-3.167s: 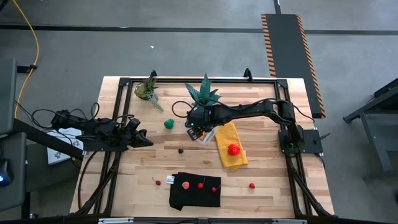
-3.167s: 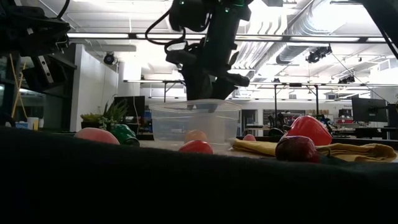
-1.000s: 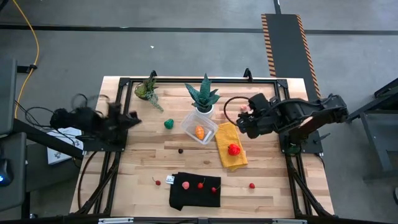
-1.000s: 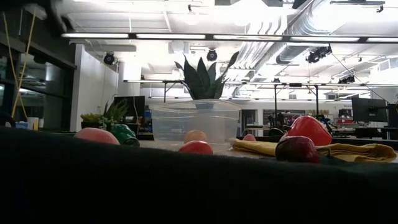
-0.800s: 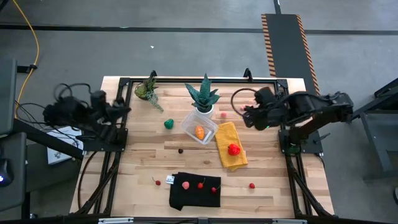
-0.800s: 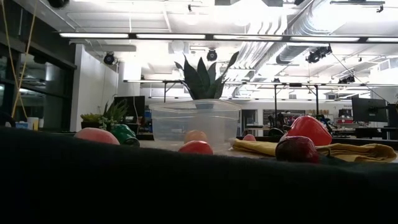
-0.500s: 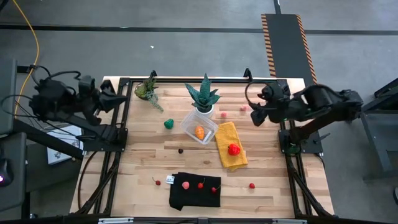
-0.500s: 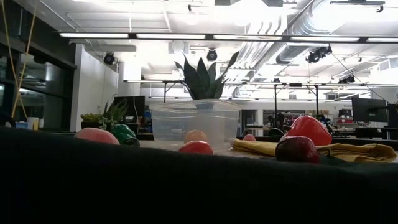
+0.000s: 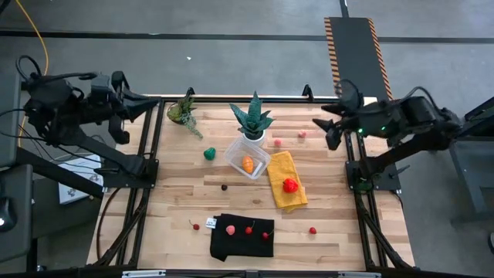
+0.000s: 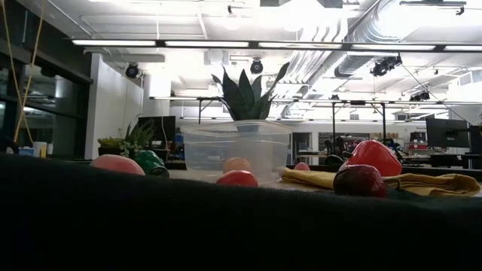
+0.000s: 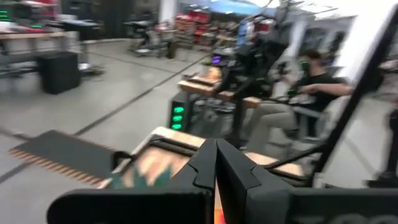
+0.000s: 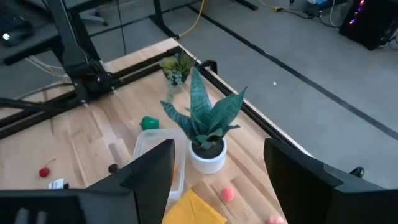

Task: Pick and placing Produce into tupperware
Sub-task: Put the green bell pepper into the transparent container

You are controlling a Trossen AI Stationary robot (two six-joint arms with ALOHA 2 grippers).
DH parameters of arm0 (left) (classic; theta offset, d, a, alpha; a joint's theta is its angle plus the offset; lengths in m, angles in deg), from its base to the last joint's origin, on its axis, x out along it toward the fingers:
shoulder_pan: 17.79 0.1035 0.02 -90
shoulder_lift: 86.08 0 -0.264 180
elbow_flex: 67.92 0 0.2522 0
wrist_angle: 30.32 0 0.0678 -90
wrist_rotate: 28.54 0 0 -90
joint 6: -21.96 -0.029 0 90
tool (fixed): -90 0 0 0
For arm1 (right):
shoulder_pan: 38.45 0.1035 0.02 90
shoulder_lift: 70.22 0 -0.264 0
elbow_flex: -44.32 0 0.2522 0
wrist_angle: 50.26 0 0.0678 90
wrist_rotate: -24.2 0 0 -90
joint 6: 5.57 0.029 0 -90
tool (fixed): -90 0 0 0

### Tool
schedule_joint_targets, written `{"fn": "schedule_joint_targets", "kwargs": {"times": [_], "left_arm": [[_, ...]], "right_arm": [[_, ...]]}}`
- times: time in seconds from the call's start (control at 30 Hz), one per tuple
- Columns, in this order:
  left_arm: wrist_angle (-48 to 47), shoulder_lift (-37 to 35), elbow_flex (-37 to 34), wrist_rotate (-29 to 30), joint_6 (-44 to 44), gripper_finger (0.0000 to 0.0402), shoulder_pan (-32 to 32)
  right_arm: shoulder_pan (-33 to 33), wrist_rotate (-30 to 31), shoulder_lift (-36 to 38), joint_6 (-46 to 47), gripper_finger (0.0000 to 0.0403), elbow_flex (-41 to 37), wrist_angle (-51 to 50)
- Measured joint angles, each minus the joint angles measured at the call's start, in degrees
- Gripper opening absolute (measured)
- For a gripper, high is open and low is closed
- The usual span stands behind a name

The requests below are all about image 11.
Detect black computer with green lights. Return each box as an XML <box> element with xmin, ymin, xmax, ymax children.
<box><xmin>169</xmin><ymin>91</ymin><xmax>191</xmax><ymax>132</ymax></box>

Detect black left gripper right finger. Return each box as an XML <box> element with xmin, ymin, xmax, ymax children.
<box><xmin>216</xmin><ymin>139</ymin><xmax>398</xmax><ymax>224</ymax></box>

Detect background robot workstation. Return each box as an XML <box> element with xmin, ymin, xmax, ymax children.
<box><xmin>177</xmin><ymin>15</ymin><xmax>299</xmax><ymax>147</ymax></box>

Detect black cabinet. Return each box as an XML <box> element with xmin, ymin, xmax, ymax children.
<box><xmin>36</xmin><ymin>51</ymin><xmax>82</xmax><ymax>95</ymax></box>

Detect person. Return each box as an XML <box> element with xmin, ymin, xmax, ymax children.
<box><xmin>245</xmin><ymin>49</ymin><xmax>355</xmax><ymax>153</ymax></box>

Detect black floor mat striped edges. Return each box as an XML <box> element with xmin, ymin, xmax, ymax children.
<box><xmin>8</xmin><ymin>129</ymin><xmax>116</xmax><ymax>186</ymax></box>

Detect background wooden workbench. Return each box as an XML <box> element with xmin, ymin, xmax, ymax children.
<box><xmin>0</xmin><ymin>29</ymin><xmax>68</xmax><ymax>82</ymax></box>

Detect orange toy produce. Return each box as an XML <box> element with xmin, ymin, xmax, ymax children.
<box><xmin>214</xmin><ymin>207</ymin><xmax>226</xmax><ymax>224</ymax></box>

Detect red storage shelving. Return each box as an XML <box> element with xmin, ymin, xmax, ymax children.
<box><xmin>172</xmin><ymin>7</ymin><xmax>237</xmax><ymax>52</ymax></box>

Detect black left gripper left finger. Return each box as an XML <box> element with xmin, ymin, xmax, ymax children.
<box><xmin>46</xmin><ymin>138</ymin><xmax>217</xmax><ymax>224</ymax></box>

